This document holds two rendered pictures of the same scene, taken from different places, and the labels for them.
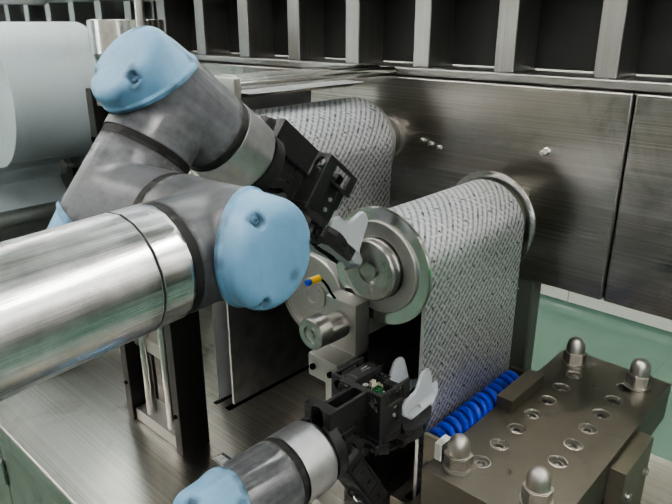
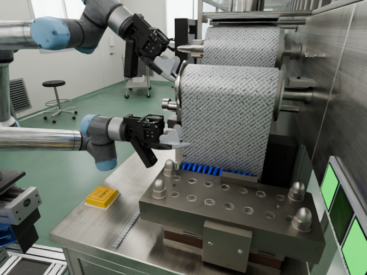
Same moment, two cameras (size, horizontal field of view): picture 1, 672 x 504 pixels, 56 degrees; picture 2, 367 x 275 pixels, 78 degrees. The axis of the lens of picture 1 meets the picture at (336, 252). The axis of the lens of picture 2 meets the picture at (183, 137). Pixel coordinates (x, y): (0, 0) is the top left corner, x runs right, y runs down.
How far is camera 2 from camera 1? 79 cm
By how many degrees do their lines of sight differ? 60
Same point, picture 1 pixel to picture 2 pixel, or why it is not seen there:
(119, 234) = (22, 21)
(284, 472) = (102, 123)
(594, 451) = (209, 209)
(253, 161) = (113, 24)
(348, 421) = (131, 125)
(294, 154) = (138, 27)
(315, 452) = (113, 124)
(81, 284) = (9, 27)
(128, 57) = not seen: outside the picture
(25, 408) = not seen: hidden behind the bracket
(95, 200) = not seen: hidden behind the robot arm
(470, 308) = (218, 122)
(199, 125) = (95, 9)
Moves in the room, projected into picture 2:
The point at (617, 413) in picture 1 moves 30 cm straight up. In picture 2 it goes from (255, 217) to (280, 77)
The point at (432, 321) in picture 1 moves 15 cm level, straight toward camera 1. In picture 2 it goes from (187, 114) to (132, 119)
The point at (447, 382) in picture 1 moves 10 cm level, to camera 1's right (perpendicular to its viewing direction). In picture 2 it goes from (201, 150) to (220, 167)
